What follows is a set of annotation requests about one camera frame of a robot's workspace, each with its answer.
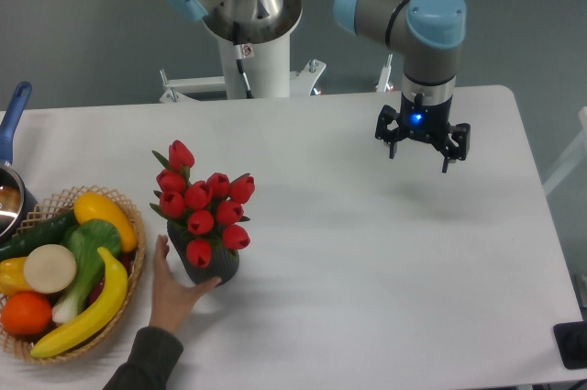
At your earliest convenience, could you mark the blue handled saucepan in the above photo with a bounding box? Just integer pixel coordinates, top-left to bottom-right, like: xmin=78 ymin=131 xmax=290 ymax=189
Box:
xmin=1 ymin=82 xmax=37 ymax=244

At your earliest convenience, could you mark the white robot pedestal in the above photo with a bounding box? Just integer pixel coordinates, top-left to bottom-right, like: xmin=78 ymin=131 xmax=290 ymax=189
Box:
xmin=160 ymin=0 xmax=327 ymax=103

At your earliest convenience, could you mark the black device at table edge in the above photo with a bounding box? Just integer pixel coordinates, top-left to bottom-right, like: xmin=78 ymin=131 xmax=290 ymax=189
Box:
xmin=553 ymin=321 xmax=587 ymax=370

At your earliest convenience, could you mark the red tulip bouquet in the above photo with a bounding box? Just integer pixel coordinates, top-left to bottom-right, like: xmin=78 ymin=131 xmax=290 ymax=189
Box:
xmin=150 ymin=139 xmax=256 ymax=270

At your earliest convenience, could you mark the woven wicker basket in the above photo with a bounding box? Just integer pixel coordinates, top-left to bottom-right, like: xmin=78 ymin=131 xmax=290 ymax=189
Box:
xmin=1 ymin=185 xmax=146 ymax=364

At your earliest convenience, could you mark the yellow toy banana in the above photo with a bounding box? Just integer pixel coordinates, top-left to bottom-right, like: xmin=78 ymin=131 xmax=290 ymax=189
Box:
xmin=30 ymin=247 xmax=128 ymax=359

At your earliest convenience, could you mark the dark green toy cucumber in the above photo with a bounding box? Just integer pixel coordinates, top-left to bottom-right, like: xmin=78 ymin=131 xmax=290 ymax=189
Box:
xmin=1 ymin=209 xmax=77 ymax=262

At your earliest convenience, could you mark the yellow toy squash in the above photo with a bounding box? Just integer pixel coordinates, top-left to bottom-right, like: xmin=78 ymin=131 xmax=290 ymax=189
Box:
xmin=73 ymin=192 xmax=138 ymax=253

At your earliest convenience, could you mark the toy orange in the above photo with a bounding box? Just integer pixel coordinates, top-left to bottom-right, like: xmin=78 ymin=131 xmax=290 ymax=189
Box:
xmin=1 ymin=292 xmax=52 ymax=336

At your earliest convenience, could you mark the person's bare hand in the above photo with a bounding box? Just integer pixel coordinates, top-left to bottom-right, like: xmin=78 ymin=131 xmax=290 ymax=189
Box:
xmin=150 ymin=235 xmax=221 ymax=334

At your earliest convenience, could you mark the dark grey sleeved forearm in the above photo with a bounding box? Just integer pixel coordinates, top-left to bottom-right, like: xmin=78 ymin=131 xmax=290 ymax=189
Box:
xmin=104 ymin=326 xmax=183 ymax=389

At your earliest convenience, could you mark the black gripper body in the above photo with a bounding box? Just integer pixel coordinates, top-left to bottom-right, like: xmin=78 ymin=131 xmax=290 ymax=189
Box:
xmin=397 ymin=95 xmax=452 ymax=144

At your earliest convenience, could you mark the green toy bok choy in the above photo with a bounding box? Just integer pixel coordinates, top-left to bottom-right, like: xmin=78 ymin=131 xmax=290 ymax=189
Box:
xmin=52 ymin=219 xmax=121 ymax=326

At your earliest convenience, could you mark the red toy fruit in basket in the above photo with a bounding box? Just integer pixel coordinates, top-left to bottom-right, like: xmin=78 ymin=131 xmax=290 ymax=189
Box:
xmin=87 ymin=253 xmax=134 ymax=306

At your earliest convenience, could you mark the beige round toy slice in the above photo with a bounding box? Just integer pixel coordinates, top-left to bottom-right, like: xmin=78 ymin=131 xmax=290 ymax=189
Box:
xmin=23 ymin=244 xmax=77 ymax=294

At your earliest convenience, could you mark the dark grey ribbed vase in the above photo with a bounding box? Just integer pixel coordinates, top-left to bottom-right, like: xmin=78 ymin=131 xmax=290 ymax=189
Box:
xmin=167 ymin=222 xmax=240 ymax=284

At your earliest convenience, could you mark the black cable on pedestal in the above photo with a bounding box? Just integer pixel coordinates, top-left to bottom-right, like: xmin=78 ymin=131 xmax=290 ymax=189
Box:
xmin=230 ymin=21 xmax=255 ymax=100

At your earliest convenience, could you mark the white frame at right edge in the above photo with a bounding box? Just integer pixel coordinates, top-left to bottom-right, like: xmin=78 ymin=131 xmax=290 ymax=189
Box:
xmin=542 ymin=106 xmax=586 ymax=196

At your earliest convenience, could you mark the yellow toy bell pepper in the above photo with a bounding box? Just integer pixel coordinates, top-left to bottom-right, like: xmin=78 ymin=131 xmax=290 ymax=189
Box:
xmin=0 ymin=257 xmax=33 ymax=296

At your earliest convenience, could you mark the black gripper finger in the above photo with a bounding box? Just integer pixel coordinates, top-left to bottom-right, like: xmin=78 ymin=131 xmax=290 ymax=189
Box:
xmin=375 ymin=105 xmax=401 ymax=159
xmin=433 ymin=123 xmax=471 ymax=173

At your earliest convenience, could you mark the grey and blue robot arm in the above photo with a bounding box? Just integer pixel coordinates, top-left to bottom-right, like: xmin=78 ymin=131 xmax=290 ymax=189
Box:
xmin=166 ymin=0 xmax=471 ymax=163

